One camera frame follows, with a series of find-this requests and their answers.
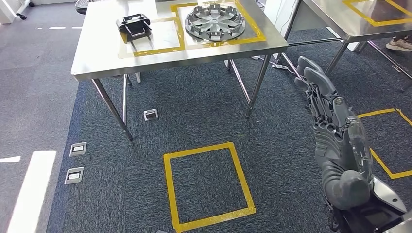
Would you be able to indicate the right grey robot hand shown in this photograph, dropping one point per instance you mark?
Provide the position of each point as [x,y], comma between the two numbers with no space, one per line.
[338,154]

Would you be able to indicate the yellow floor tape square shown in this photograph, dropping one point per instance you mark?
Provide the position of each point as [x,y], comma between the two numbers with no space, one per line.
[168,193]

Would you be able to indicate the white panel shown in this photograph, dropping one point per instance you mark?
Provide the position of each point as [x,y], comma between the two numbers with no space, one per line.
[276,16]

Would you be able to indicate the black remote controller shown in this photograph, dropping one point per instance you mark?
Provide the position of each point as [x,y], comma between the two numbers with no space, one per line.
[133,25]

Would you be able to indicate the yellow bench tape outline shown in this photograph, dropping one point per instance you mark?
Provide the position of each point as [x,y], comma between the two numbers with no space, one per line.
[180,38]
[376,22]

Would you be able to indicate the white desk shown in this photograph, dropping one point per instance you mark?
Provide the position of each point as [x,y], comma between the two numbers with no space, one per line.
[8,11]

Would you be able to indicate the metal floor socket plate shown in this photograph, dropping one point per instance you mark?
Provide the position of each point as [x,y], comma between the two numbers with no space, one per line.
[78,149]
[150,114]
[74,176]

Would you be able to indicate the chrome stanchion post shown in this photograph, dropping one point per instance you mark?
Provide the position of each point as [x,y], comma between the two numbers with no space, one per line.
[82,6]

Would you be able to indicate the person's pale shoe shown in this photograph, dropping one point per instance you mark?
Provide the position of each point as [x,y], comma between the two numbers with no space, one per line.
[399,45]

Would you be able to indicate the grey plastic wheel hubcap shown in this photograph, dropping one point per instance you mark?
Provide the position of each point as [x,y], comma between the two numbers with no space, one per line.
[215,22]

